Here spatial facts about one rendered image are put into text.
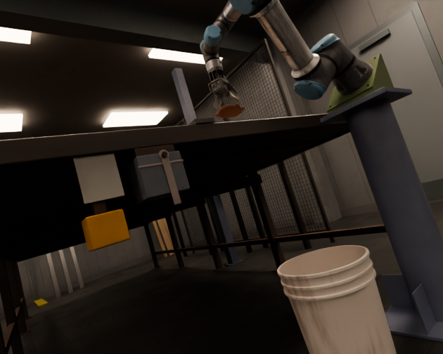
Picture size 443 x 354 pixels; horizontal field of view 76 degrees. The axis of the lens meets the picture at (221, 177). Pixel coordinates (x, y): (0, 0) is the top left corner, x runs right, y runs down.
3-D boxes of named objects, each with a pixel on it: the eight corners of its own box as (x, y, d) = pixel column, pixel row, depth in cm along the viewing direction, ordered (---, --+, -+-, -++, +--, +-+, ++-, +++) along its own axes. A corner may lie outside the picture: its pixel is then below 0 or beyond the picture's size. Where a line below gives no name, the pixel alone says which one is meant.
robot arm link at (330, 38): (358, 48, 112) (336, 23, 108) (343, 73, 109) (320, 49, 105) (336, 60, 123) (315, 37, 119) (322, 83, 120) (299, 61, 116)
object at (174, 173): (196, 199, 82) (179, 140, 84) (151, 210, 74) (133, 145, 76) (180, 205, 91) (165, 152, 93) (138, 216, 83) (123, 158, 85)
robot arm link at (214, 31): (214, 14, 122) (212, 31, 133) (200, 33, 120) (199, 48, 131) (230, 24, 122) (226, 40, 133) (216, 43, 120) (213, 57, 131)
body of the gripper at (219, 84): (211, 95, 131) (203, 71, 132) (219, 100, 139) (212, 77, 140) (225, 88, 128) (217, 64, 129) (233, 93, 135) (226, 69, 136)
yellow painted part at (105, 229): (131, 239, 71) (107, 149, 74) (93, 250, 66) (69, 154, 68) (123, 241, 77) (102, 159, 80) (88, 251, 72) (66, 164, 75)
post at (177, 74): (244, 260, 319) (185, 66, 345) (232, 265, 309) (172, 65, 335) (235, 260, 332) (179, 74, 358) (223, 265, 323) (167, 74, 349)
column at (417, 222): (516, 296, 106) (430, 82, 115) (502, 351, 82) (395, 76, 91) (406, 291, 135) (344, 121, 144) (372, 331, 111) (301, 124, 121)
